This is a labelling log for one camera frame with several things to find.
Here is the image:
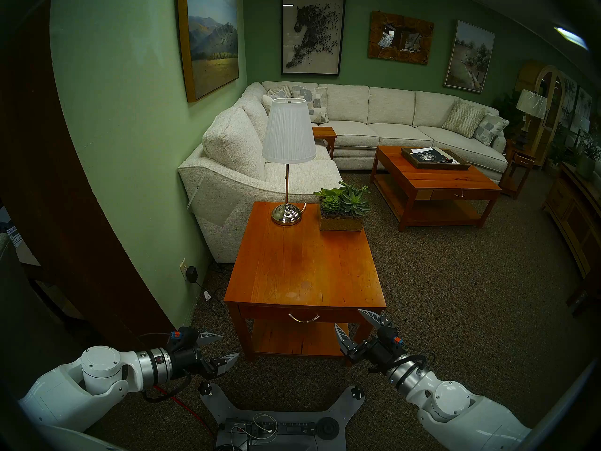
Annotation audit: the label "cream sectional sofa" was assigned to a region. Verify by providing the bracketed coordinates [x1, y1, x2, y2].
[177, 81, 510, 264]

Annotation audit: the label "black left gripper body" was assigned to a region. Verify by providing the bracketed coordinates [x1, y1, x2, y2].
[168, 327, 214, 380]

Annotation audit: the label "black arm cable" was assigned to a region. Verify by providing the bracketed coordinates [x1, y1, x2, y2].
[140, 374, 193, 404]
[399, 349, 436, 378]

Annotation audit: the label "dark wooden serving tray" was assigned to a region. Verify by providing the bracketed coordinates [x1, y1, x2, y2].
[401, 147, 471, 171]

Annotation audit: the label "rustic wood framed mirror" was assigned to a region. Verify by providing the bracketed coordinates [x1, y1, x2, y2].
[368, 10, 435, 65]

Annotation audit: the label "dark brown wooden door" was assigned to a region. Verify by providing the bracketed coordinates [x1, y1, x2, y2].
[0, 0, 178, 352]

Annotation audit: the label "wrapped shade table lamp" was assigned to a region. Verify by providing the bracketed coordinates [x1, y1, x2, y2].
[515, 88, 549, 150]

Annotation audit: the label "black framed horse artwork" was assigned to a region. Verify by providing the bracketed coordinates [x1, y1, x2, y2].
[281, 0, 347, 76]

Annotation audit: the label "dark hardcover book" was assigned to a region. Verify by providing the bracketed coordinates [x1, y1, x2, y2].
[411, 147, 455, 165]

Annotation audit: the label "black power strip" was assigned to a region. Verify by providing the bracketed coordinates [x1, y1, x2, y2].
[224, 417, 316, 437]

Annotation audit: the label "potted green plant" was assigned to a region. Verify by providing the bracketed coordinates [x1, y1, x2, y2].
[575, 133, 601, 180]

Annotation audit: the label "framed tree landscape painting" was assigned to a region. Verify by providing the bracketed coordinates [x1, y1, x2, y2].
[443, 20, 496, 94]

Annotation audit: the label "ceiling light panel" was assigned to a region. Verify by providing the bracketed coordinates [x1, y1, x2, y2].
[554, 26, 590, 51]

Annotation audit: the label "red floor cable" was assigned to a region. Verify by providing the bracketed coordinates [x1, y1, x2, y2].
[155, 387, 214, 425]

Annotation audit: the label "dark green floor plant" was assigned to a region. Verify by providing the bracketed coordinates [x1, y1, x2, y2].
[493, 91, 524, 131]

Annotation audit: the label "white shade chrome table lamp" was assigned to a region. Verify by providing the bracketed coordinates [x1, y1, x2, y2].
[261, 97, 317, 227]

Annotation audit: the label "dark wooden end table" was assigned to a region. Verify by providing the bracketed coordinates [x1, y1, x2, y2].
[499, 142, 537, 201]

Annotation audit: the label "succulent plants in box planter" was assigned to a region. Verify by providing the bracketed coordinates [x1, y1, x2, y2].
[313, 181, 372, 232]

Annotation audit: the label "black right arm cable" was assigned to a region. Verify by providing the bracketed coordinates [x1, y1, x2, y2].
[399, 349, 436, 378]

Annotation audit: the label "orange wooden end table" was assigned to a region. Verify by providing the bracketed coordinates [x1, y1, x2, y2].
[223, 201, 387, 362]

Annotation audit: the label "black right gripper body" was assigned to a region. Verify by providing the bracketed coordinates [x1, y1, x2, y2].
[350, 327, 409, 374]

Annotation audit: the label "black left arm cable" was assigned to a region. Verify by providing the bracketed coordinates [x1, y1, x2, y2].
[140, 374, 193, 404]

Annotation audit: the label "wooden coffee table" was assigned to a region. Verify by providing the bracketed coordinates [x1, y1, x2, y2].
[370, 145, 503, 232]

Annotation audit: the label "long wooden sideboard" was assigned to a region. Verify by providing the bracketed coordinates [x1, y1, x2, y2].
[542, 163, 601, 279]

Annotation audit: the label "grey patchwork throw pillow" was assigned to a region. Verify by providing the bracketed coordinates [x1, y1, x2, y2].
[292, 86, 329, 124]
[473, 113, 510, 147]

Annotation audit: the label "framed botanical wall print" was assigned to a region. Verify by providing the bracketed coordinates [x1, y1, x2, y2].
[577, 86, 594, 133]
[561, 77, 578, 126]

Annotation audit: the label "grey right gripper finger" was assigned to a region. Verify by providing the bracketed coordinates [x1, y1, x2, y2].
[357, 309, 394, 332]
[334, 323, 362, 366]

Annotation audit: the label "arched light wood cabinet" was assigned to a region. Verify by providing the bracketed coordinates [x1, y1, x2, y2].
[516, 60, 566, 169]

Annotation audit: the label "framed mountain landscape painting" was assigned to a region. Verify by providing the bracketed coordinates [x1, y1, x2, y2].
[177, 0, 240, 103]

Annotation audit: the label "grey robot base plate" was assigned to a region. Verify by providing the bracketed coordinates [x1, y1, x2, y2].
[200, 384, 366, 451]

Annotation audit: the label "wooden drawer with metal handle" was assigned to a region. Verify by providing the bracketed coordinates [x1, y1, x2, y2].
[237, 304, 362, 325]

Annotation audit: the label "small wooden side table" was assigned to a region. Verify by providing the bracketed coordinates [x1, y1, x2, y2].
[312, 127, 338, 160]

